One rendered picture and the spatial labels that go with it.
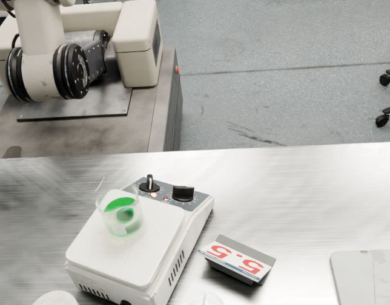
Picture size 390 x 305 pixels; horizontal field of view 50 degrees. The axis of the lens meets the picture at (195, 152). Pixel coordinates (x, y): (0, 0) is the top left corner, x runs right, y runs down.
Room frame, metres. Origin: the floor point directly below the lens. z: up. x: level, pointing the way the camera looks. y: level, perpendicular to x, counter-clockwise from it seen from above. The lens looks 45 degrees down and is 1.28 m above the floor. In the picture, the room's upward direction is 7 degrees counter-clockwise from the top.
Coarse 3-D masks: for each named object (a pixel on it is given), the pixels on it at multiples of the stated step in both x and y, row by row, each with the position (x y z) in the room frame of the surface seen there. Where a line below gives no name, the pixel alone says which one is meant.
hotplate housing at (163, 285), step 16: (208, 208) 0.38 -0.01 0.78; (192, 224) 0.33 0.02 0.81; (176, 240) 0.30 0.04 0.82; (192, 240) 0.33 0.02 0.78; (176, 256) 0.29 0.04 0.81; (80, 272) 0.28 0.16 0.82; (160, 272) 0.26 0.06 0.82; (176, 272) 0.28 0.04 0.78; (80, 288) 0.29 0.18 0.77; (96, 288) 0.27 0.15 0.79; (112, 288) 0.26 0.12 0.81; (128, 288) 0.25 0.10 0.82; (160, 288) 0.25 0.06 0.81; (128, 304) 0.24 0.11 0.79; (144, 304) 0.24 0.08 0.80; (160, 304) 0.24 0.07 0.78
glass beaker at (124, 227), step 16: (112, 176) 0.35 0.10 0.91; (96, 192) 0.33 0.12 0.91; (112, 192) 0.34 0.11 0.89; (128, 192) 0.34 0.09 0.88; (112, 208) 0.30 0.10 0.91; (128, 208) 0.30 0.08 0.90; (112, 224) 0.30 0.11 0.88; (128, 224) 0.30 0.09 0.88; (144, 224) 0.31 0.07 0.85; (112, 240) 0.30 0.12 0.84; (128, 240) 0.30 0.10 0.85
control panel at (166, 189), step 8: (136, 184) 0.43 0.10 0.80; (160, 184) 0.43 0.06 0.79; (168, 184) 0.44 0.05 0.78; (144, 192) 0.40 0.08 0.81; (152, 192) 0.40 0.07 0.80; (160, 192) 0.40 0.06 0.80; (168, 192) 0.41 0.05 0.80; (200, 192) 0.41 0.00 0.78; (160, 200) 0.38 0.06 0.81; (168, 200) 0.38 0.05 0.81; (192, 200) 0.38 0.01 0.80; (200, 200) 0.38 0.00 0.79; (184, 208) 0.36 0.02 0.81; (192, 208) 0.36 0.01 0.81
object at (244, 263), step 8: (208, 248) 0.31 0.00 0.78; (216, 248) 0.32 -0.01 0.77; (224, 248) 0.32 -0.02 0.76; (216, 256) 0.30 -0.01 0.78; (224, 256) 0.30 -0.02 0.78; (232, 256) 0.30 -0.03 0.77; (240, 256) 0.30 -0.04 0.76; (232, 264) 0.28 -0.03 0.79; (240, 264) 0.28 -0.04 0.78; (248, 264) 0.28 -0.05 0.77; (256, 264) 0.29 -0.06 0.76; (256, 272) 0.27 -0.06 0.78
